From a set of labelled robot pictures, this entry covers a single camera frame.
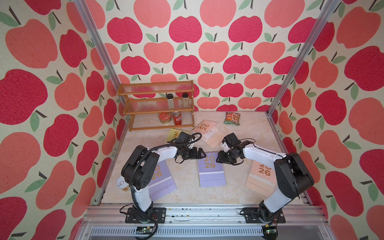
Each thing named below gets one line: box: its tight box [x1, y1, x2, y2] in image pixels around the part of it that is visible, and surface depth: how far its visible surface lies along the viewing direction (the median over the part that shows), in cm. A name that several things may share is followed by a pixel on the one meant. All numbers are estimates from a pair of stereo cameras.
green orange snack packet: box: [224, 112, 241, 125], surface depth 117 cm
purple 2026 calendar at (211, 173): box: [197, 151, 227, 188], surface depth 90 cm
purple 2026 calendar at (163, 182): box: [148, 160, 178, 202], surface depth 86 cm
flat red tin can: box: [159, 111, 172, 123], surface depth 116 cm
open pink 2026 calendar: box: [192, 120, 226, 149], surface depth 109 cm
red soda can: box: [172, 111, 182, 126], surface depth 107 cm
